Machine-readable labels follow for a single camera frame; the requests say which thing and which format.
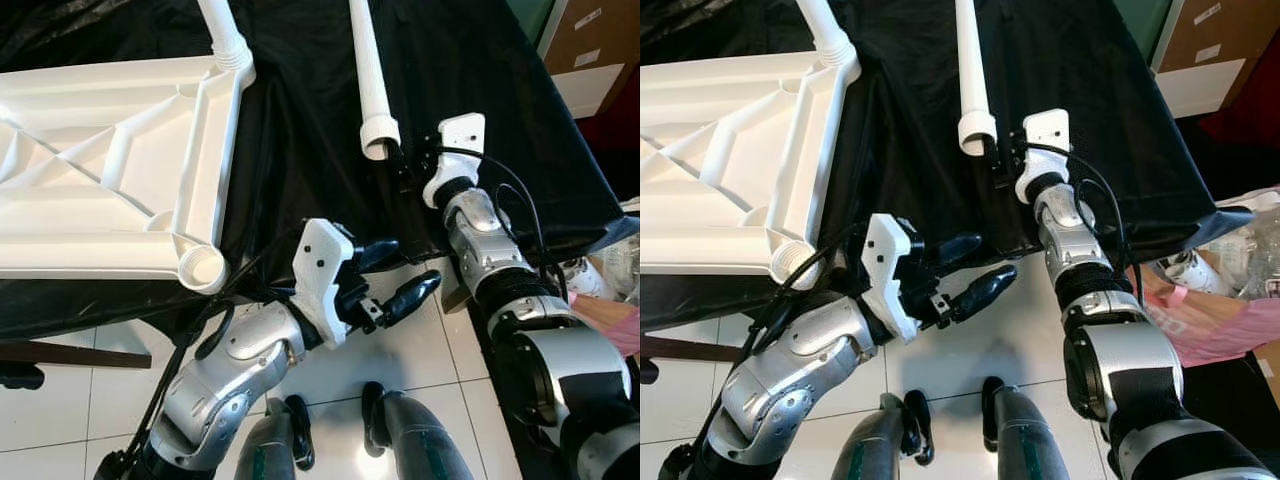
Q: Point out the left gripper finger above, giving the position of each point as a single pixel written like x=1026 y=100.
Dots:
x=958 y=248
x=415 y=295
x=988 y=288
x=378 y=252

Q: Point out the white plastic table leg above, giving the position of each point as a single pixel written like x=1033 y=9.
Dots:
x=825 y=22
x=972 y=70
x=222 y=25
x=370 y=80

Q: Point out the white plastic table top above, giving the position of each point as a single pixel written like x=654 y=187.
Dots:
x=60 y=110
x=700 y=100

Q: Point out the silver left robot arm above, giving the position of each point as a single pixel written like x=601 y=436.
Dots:
x=800 y=380
x=230 y=380

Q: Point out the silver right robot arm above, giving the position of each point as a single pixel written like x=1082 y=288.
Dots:
x=1070 y=235
x=480 y=240

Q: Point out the black glossy tablecloth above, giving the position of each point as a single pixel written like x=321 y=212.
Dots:
x=900 y=150
x=300 y=150

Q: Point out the grey right robot foot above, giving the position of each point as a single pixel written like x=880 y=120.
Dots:
x=420 y=440
x=1030 y=435

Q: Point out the grey robot foot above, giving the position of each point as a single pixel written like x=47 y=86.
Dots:
x=270 y=445
x=420 y=440
x=1030 y=435
x=875 y=445

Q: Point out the grey left robot foot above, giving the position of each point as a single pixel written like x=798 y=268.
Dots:
x=270 y=445
x=875 y=445

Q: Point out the white plastic container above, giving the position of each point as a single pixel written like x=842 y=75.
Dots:
x=1190 y=272
x=585 y=278

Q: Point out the pink plastic bag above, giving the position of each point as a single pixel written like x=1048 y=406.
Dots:
x=1220 y=325
x=605 y=325

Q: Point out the brown white-framed cabinet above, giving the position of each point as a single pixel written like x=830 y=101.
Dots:
x=595 y=50
x=1215 y=50

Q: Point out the brown wooden table leg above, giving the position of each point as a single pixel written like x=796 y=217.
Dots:
x=690 y=349
x=70 y=354

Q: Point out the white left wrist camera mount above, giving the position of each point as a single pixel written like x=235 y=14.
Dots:
x=885 y=265
x=320 y=270

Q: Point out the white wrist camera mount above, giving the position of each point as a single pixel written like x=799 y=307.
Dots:
x=885 y=265
x=462 y=135
x=1048 y=130
x=320 y=270

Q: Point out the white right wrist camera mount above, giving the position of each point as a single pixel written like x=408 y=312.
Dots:
x=462 y=135
x=1048 y=130

